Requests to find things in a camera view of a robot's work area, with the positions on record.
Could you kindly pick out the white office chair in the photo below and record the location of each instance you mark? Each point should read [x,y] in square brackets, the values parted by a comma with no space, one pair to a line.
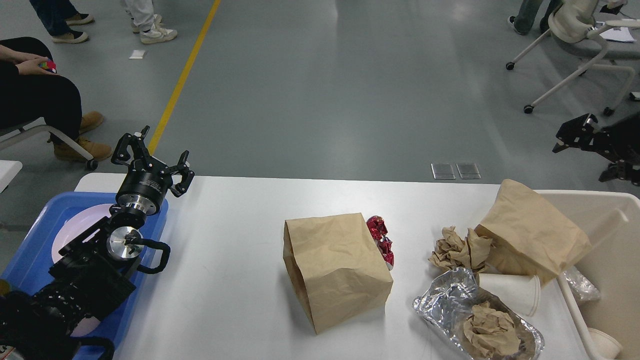
[574,29]

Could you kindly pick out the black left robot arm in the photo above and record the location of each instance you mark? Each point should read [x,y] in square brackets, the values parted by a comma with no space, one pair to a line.
[93,276]

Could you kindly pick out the person in blue jeans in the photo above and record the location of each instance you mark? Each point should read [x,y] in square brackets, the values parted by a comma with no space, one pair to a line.
[57,17]

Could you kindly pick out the brown paper ball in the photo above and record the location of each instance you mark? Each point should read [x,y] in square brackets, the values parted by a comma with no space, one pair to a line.
[451,251]

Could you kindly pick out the brown paper bag on table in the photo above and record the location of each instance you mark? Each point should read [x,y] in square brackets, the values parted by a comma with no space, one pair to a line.
[335,268]

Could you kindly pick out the dark blue mug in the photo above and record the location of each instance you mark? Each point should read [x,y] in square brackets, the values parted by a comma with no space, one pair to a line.
[5,287]

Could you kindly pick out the brown paper bag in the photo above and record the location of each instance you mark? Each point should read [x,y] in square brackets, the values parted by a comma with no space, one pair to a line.
[531,237]
[335,268]

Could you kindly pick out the standing person white sneakers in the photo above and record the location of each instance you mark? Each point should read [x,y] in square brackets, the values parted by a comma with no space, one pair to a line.
[146,22]

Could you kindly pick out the red foil wrapper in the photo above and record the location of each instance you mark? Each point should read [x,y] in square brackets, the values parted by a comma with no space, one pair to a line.
[378,230]

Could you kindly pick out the beige plastic bin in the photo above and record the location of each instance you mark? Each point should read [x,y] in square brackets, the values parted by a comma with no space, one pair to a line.
[611,221]

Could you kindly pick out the rubiks cube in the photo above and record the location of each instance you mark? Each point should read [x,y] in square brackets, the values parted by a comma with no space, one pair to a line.
[49,66]

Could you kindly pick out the crumpled brown paper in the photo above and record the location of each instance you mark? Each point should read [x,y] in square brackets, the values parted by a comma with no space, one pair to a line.
[491,332]

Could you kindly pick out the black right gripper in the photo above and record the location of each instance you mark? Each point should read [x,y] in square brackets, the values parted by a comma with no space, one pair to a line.
[620,141]

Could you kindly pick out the blue plastic tray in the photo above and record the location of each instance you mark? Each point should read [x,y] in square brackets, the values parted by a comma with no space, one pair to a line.
[28,269]

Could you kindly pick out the white paper cup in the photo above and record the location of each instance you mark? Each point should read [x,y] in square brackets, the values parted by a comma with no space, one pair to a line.
[605,345]
[520,293]

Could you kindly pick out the seated person in black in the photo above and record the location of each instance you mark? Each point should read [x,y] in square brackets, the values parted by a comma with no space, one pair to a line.
[29,92]

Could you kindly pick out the pink plate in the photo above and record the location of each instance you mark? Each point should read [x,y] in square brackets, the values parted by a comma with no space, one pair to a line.
[76,225]

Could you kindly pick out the paper scrap on floor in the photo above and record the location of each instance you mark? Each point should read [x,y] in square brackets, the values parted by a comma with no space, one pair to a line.
[137,54]

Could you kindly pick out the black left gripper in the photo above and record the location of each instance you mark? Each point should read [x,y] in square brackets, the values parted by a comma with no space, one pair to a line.
[142,189]

